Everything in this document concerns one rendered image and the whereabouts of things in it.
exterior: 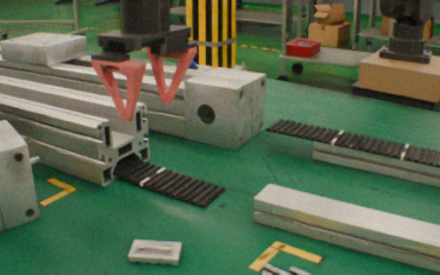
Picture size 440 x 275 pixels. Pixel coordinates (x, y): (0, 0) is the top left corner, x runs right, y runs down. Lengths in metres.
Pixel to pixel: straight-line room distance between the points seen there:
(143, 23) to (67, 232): 0.25
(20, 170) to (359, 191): 0.41
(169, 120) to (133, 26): 0.26
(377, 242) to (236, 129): 0.30
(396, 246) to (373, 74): 0.62
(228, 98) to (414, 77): 0.48
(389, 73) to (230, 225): 0.62
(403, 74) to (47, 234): 0.78
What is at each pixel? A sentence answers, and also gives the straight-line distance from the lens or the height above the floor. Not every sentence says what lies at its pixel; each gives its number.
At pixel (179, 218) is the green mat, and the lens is 0.53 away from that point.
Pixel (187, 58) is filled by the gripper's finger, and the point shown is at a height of 0.94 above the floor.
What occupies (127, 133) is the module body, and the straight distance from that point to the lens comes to 0.65.
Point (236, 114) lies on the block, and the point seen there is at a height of 0.84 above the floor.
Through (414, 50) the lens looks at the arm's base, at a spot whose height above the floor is 0.87.
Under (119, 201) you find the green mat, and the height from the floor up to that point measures 0.78.
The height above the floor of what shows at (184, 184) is 0.78.
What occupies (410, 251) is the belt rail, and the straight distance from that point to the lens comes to 0.49.
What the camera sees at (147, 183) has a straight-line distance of 0.60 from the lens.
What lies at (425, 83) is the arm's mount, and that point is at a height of 0.82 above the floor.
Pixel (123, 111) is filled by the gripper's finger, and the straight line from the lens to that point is 0.54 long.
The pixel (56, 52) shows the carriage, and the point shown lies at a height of 0.89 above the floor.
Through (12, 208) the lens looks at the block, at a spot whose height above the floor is 0.80.
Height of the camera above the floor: 1.06
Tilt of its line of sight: 22 degrees down
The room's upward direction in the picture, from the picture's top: straight up
